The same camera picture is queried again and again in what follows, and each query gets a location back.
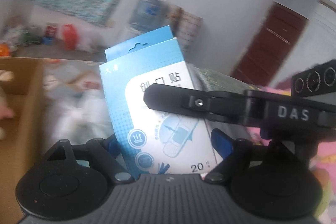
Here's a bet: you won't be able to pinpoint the red plastic bag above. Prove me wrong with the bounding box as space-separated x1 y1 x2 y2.
61 24 79 51

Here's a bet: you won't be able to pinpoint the pink quilt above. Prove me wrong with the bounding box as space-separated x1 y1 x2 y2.
244 85 336 177

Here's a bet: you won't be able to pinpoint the blue white bandage box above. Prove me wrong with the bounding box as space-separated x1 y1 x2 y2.
99 26 219 176

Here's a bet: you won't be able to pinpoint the folded checkered mats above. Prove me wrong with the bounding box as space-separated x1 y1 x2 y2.
164 4 203 52

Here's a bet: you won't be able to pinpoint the dark red door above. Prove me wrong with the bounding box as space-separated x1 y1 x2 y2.
231 2 309 86

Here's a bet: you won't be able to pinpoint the water dispenser with bottle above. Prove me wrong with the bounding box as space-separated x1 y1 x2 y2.
126 0 169 38

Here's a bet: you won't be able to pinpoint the person's right hand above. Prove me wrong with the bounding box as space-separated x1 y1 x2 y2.
312 168 333 204

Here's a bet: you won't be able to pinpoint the pink round plush toy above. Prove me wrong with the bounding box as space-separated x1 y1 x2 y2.
1 70 15 120

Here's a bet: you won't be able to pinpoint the brown cardboard box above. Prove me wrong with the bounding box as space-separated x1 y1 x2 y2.
1 57 44 223

